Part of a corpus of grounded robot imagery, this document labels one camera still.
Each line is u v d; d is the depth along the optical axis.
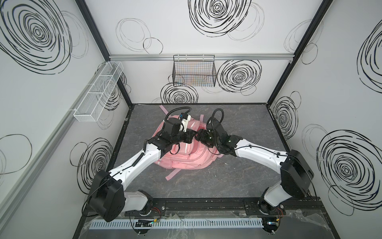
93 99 0.75
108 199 0.40
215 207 0.75
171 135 0.61
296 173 0.43
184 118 0.70
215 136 0.63
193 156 0.79
